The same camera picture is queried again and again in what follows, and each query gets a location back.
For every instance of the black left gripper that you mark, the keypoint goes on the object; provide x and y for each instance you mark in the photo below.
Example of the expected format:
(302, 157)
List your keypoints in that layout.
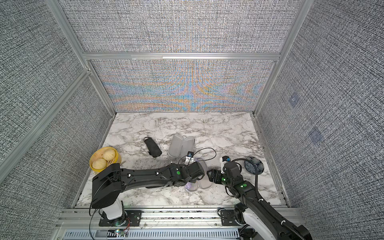
(195, 181)

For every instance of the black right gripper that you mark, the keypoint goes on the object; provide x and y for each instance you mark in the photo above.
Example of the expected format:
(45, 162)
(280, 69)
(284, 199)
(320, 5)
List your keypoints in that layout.
(213, 172)

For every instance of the lilac umbrella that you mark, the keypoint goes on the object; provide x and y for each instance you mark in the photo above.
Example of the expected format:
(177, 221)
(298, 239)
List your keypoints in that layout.
(192, 186)

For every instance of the grey umbrella case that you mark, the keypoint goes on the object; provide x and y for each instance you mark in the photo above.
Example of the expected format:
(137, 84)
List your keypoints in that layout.
(181, 145)
(204, 183)

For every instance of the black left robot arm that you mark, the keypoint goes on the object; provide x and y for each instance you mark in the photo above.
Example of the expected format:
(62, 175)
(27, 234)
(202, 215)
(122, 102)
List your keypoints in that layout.
(110, 182)

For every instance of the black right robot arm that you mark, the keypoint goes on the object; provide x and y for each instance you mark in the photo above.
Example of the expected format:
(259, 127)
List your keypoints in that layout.
(253, 209)

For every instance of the dark blue flower bowl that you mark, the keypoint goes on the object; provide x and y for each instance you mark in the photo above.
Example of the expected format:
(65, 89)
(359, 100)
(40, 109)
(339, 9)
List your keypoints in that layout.
(254, 166)

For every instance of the white steamed bun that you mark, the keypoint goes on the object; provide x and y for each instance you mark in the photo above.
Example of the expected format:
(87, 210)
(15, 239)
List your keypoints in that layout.
(99, 164)
(109, 154)

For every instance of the yellow bamboo steamer basket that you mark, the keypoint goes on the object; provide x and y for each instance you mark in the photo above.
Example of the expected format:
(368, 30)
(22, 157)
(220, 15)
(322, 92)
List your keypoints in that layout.
(99, 154)

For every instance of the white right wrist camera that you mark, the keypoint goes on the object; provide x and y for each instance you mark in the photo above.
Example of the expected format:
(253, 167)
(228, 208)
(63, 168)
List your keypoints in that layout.
(224, 160)

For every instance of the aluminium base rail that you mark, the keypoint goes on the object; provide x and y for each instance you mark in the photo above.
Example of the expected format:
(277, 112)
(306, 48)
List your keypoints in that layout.
(156, 223)

